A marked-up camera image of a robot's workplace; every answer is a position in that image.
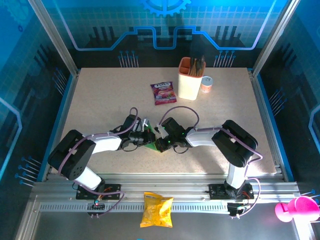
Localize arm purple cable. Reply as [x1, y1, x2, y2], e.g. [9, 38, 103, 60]
[57, 107, 140, 219]
[161, 105, 264, 219]

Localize cream utensil holder orange rim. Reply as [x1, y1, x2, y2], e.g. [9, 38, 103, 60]
[177, 56, 207, 102]

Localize blue aluminium side rail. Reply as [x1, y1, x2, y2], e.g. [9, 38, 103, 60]
[39, 72, 81, 182]
[247, 67, 296, 182]

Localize aluminium frame post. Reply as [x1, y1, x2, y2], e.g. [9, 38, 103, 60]
[27, 0, 81, 77]
[251, 0, 302, 77]

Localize pink plastic cup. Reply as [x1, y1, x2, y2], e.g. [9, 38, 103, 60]
[274, 195, 320, 223]

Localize wooden utensil handles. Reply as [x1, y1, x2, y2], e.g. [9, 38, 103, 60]
[189, 58, 200, 76]

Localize small orange can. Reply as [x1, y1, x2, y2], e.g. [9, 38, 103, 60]
[199, 75, 215, 95]

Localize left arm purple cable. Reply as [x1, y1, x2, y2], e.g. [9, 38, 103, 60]
[57, 107, 140, 219]

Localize purple candy bag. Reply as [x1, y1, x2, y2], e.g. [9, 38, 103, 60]
[149, 80, 178, 106]

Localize yellow chips bag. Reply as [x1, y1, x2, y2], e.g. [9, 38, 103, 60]
[139, 191, 175, 229]

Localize long aluminium rail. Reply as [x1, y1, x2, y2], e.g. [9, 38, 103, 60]
[32, 173, 301, 204]

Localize black utensil handle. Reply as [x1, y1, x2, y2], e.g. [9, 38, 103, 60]
[196, 54, 206, 75]

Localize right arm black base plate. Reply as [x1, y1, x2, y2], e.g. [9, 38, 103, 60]
[208, 183, 255, 201]

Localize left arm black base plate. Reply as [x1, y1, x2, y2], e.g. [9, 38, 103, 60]
[76, 183, 123, 201]

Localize grey slotted cable duct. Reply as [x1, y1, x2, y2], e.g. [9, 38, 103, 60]
[39, 201, 230, 214]

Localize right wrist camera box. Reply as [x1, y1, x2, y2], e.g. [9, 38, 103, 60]
[154, 123, 168, 139]

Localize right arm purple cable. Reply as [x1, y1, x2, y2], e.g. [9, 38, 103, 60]
[161, 105, 264, 219]

